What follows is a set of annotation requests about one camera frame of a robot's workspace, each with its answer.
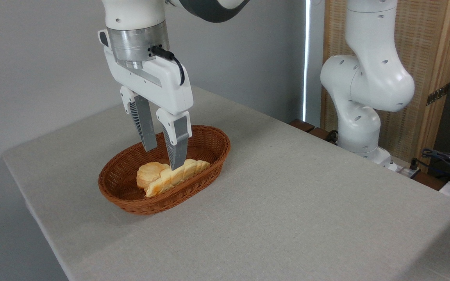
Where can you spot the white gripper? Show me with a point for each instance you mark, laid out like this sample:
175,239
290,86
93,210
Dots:
162,86

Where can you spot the long braided bread loaf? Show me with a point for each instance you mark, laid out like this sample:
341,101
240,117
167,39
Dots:
180,176

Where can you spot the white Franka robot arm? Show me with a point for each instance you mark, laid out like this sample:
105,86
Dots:
369,78

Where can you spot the round bread roll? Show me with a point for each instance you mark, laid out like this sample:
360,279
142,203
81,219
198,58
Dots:
149,173

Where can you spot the brown wicker basket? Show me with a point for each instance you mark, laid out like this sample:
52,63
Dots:
123,195

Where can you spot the dark wooden block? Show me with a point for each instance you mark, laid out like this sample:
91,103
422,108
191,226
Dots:
302,125
320,134

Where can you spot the grey tablecloth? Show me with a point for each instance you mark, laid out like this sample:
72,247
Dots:
287,203

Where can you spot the white power strip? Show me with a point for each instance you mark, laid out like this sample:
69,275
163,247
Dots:
404,170

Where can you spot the metal screen hinge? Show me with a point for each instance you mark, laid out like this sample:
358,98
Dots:
438,94

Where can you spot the wooden rattan folding screen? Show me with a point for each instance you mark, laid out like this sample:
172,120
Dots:
428,47

